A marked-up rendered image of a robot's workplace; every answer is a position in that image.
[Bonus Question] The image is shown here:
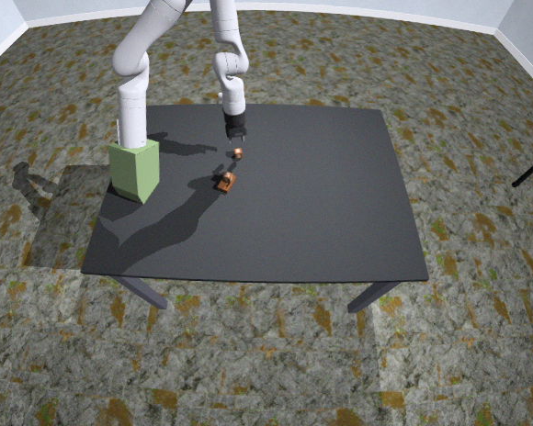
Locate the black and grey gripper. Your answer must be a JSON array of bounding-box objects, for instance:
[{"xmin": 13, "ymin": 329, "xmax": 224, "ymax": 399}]
[{"xmin": 218, "ymin": 93, "xmax": 247, "ymax": 141}]

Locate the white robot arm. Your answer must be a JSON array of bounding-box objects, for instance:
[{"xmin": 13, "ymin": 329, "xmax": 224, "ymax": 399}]
[{"xmin": 111, "ymin": 0, "xmax": 249, "ymax": 149}]

